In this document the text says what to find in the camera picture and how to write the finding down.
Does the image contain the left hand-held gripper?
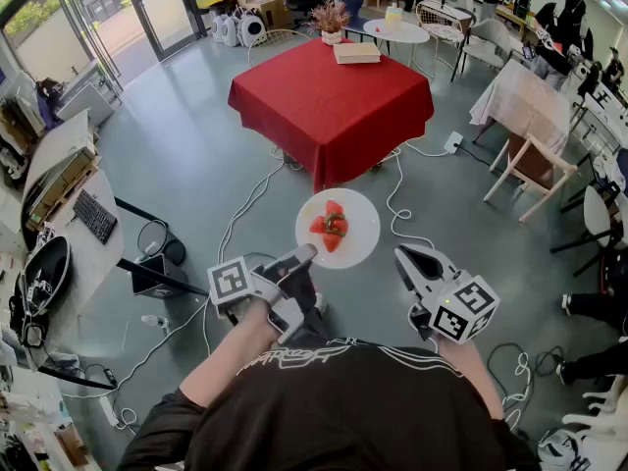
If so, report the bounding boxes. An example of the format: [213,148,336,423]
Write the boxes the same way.
[206,243,326,345]

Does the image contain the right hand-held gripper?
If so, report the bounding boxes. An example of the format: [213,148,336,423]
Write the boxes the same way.
[394,244,500,345]

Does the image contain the white round plate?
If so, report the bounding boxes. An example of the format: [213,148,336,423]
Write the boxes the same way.
[294,187,382,270]

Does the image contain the person's right forearm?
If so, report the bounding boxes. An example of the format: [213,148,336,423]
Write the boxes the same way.
[438,339,506,421]

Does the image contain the person's left forearm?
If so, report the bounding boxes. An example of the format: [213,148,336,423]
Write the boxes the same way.
[179,301,290,409]

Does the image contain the red tablecloth table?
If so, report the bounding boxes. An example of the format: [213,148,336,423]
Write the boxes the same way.
[228,36,436,194]

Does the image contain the white wooden chair brown seat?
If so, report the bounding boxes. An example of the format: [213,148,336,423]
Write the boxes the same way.
[483,132,580,224]

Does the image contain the person's black printed t-shirt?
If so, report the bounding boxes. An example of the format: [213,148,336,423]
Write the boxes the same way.
[117,336,541,471]

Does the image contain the white seat black-legged chair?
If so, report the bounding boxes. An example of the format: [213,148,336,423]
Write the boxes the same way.
[549,183,624,279]

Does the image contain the table with beige cloth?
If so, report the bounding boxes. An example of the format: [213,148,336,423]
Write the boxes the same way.
[469,59,573,156]

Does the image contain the white curved desk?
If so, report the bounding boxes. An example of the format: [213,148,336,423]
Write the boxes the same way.
[19,110,127,342]

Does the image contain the black keyboard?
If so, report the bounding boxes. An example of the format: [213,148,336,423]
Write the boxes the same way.
[72,188,119,245]

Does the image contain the beige thick book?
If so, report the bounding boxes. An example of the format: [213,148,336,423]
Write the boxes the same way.
[333,41,383,66]

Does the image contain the white plastic chair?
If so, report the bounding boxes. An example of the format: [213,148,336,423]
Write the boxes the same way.
[561,375,628,441]

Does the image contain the white black backpack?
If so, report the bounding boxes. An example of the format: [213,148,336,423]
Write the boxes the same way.
[537,427,590,471]

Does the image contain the white round side table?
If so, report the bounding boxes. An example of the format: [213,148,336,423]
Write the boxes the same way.
[362,17,431,80]

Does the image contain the grey upholstered chair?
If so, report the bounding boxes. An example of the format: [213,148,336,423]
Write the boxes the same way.
[450,17,514,82]

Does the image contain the dried plant in white pot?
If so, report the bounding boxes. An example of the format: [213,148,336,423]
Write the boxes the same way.
[309,0,352,46]

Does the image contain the black oval tub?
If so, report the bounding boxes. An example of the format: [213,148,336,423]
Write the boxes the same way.
[19,235,74,318]

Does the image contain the wooden pallet stack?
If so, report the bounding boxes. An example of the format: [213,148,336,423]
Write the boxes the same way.
[24,149,102,233]

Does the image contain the cardboard boxes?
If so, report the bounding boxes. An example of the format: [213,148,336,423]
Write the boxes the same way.
[235,0,290,28]

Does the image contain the dark blue chair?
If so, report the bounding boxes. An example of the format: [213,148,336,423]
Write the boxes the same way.
[335,0,377,38]

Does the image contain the white low cabinet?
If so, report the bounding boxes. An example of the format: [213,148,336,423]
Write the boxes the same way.
[56,80,117,127]

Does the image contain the glass entrance door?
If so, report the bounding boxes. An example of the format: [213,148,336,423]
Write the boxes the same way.
[53,0,207,63]

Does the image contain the long white floor cable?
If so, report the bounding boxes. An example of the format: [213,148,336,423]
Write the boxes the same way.
[386,147,436,252]
[61,147,288,401]

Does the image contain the black wire waste bin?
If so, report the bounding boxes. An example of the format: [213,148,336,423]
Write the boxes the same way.
[136,219,186,267]

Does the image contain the black looped floor cable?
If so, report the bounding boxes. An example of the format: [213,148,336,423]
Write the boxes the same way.
[485,343,565,411]

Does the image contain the gold wire chair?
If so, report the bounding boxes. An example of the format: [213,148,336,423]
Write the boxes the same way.
[247,27,313,68]

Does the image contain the white wire chair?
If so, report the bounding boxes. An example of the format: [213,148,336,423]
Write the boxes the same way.
[415,0,477,80]

